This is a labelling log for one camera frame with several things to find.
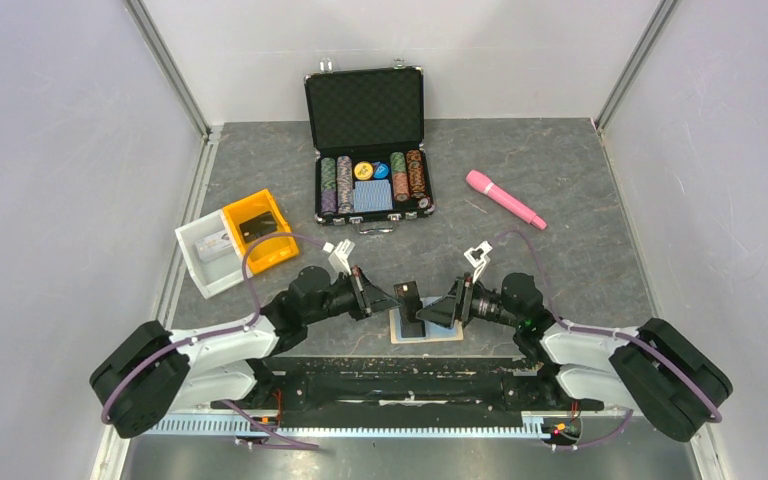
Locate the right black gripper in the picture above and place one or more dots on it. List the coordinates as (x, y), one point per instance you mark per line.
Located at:
(456, 303)

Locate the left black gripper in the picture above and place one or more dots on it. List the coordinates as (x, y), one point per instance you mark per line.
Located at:
(369, 300)

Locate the black vip card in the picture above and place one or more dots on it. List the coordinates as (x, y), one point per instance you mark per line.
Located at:
(411, 330)
(257, 227)
(410, 301)

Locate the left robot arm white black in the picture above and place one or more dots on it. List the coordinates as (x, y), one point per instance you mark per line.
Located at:
(155, 371)

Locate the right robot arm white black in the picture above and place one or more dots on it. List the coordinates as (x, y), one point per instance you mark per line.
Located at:
(652, 369)

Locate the blue playing card deck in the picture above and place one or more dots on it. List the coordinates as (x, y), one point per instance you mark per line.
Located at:
(372, 196)

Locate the black VIP card in bin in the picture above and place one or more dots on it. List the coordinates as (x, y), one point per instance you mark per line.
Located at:
(257, 227)

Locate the white VIP card in bin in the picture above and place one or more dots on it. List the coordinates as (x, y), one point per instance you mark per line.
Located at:
(214, 246)

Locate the green red chip stack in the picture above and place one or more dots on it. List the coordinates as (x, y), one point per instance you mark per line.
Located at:
(399, 175)

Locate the blue dealer button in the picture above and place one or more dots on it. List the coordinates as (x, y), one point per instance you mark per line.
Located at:
(381, 171)

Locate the blue tan chip stack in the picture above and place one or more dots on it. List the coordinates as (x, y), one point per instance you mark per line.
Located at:
(344, 184)

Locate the yellow dealer button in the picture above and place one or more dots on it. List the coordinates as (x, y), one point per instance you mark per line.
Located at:
(364, 171)

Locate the pink cylindrical tool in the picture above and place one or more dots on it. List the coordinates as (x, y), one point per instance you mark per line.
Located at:
(484, 185)

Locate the green purple chip stack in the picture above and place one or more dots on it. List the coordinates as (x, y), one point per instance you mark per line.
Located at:
(328, 189)

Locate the orange brown chip stack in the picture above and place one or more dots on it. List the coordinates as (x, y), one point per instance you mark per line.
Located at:
(418, 190)

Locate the yellow plastic bin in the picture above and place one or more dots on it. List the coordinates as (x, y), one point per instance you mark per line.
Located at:
(270, 252)

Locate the white plastic bin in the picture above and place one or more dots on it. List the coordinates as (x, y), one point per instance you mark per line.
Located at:
(217, 276)

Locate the black poker chip case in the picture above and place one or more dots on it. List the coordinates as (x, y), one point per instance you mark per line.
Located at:
(367, 115)

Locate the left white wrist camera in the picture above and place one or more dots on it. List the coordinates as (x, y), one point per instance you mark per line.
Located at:
(338, 255)

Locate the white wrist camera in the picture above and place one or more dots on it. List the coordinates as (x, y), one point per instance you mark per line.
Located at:
(478, 257)
(338, 255)

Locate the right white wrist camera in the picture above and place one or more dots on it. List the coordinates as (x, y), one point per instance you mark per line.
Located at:
(478, 257)

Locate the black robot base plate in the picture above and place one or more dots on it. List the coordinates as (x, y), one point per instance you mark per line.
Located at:
(393, 392)

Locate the white toothed cable rail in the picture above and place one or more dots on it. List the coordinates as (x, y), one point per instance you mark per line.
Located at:
(195, 424)

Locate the left aluminium frame post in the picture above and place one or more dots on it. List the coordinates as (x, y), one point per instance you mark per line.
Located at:
(163, 56)

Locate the aluminium frame post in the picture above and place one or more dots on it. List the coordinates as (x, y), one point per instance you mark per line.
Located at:
(645, 44)
(163, 56)

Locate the right aluminium frame post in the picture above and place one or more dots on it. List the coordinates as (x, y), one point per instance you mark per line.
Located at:
(645, 44)

